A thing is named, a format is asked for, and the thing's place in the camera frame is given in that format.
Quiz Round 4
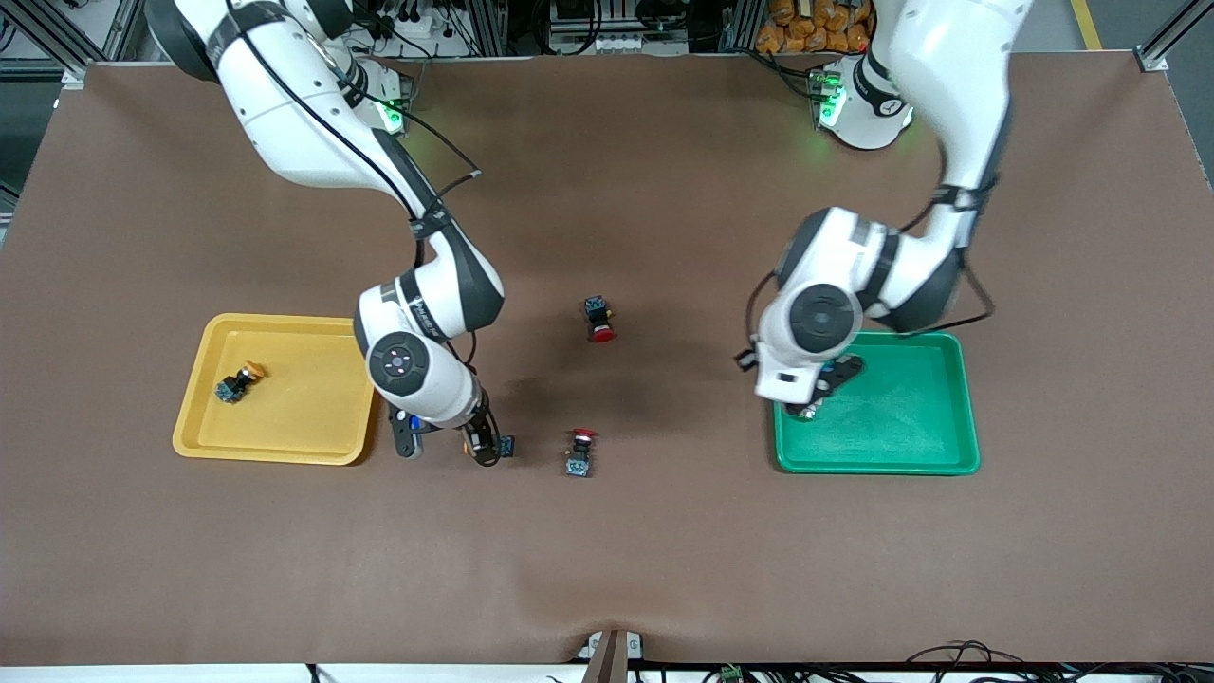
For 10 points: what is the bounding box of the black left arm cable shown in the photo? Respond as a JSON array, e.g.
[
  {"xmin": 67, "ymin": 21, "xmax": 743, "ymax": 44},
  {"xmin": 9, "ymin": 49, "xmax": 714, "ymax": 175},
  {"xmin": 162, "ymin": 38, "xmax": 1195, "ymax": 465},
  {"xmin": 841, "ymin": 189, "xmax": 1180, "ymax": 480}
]
[{"xmin": 735, "ymin": 180, "xmax": 997, "ymax": 376}]

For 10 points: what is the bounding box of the brown table mat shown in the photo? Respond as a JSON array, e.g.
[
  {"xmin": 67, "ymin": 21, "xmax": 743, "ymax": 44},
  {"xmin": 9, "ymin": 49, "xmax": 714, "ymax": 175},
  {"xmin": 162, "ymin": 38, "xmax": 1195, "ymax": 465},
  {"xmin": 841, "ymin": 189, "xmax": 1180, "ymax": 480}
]
[{"xmin": 0, "ymin": 52, "xmax": 1214, "ymax": 667}]

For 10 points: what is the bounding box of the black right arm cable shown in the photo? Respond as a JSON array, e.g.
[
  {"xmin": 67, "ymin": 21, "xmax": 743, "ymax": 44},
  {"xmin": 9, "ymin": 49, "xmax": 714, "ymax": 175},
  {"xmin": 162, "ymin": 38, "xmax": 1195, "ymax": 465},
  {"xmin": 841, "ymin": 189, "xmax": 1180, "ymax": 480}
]
[{"xmin": 223, "ymin": 0, "xmax": 485, "ymax": 267}]

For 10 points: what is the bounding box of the red push button switch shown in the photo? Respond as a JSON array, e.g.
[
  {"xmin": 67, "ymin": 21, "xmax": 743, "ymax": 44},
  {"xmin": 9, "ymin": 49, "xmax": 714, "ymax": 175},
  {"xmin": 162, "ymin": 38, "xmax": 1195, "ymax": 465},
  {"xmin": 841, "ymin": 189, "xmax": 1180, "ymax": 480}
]
[
  {"xmin": 583, "ymin": 296, "xmax": 619, "ymax": 343},
  {"xmin": 565, "ymin": 428, "xmax": 599, "ymax": 478}
]

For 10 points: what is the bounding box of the green plastic tray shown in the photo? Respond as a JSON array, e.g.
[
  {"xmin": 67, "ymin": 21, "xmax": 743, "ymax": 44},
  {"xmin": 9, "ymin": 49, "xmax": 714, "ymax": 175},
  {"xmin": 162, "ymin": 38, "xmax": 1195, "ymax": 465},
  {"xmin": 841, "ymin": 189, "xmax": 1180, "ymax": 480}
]
[{"xmin": 770, "ymin": 329, "xmax": 982, "ymax": 476}]

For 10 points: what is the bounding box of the aluminium equipment rack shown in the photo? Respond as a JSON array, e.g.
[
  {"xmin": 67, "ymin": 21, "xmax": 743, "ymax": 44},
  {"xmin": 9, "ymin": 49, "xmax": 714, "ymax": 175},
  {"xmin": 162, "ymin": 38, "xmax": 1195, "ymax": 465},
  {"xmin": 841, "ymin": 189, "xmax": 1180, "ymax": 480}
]
[{"xmin": 417, "ymin": 0, "xmax": 760, "ymax": 58}]

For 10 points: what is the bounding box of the aluminium profile beam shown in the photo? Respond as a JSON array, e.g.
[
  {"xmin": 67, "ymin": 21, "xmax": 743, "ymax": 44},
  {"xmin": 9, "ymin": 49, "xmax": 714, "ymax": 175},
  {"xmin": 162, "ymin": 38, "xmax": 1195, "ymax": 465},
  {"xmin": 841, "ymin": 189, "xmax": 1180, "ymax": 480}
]
[
  {"xmin": 0, "ymin": 0, "xmax": 157, "ymax": 88},
  {"xmin": 1136, "ymin": 0, "xmax": 1214, "ymax": 73}
]

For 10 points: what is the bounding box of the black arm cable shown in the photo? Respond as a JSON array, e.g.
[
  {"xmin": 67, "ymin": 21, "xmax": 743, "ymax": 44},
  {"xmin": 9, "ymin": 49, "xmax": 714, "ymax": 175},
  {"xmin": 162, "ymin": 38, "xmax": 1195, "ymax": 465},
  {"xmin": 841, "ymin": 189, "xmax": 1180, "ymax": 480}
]
[
  {"xmin": 735, "ymin": 180, "xmax": 997, "ymax": 376},
  {"xmin": 223, "ymin": 0, "xmax": 485, "ymax": 267}
]

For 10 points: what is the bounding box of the black cable bundle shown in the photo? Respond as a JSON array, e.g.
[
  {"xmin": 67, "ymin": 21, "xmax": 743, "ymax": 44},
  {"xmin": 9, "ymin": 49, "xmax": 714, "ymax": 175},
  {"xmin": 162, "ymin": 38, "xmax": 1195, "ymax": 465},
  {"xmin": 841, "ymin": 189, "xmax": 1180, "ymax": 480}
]
[{"xmin": 901, "ymin": 640, "xmax": 1054, "ymax": 683}]

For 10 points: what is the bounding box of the orange objects pile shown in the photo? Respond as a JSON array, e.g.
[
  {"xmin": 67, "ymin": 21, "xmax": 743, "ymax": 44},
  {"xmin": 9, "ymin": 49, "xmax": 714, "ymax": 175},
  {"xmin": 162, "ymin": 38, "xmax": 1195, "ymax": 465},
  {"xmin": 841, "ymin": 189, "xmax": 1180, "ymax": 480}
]
[{"xmin": 756, "ymin": 0, "xmax": 878, "ymax": 54}]

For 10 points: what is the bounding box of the metal table clamp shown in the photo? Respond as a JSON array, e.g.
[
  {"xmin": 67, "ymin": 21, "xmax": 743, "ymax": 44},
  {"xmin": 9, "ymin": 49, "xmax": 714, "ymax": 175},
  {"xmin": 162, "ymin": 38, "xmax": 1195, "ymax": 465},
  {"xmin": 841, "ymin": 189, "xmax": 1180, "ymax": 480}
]
[{"xmin": 574, "ymin": 628, "xmax": 646, "ymax": 683}]

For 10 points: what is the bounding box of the yellow plastic tray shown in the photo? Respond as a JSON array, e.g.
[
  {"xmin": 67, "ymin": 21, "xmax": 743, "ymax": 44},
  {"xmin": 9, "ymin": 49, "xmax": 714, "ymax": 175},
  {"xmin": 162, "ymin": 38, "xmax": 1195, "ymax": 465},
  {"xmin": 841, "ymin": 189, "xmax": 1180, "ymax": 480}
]
[{"xmin": 172, "ymin": 313, "xmax": 386, "ymax": 467}]

